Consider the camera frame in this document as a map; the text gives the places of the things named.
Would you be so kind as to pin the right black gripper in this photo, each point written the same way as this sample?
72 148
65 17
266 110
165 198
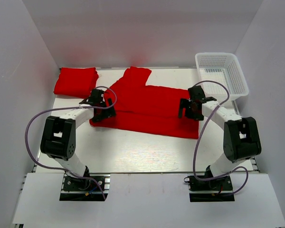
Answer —
186 108

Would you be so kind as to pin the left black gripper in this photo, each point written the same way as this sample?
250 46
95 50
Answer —
104 110

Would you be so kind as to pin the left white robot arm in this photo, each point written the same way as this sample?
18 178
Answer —
59 136

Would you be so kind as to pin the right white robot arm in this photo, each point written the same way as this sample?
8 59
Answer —
241 139

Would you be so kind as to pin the folded red t shirt stack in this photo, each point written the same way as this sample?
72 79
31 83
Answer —
76 82

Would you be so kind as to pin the white plastic basket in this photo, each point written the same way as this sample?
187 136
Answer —
223 68

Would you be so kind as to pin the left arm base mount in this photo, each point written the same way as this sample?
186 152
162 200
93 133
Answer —
74 189

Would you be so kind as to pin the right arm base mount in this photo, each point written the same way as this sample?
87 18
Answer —
218 190

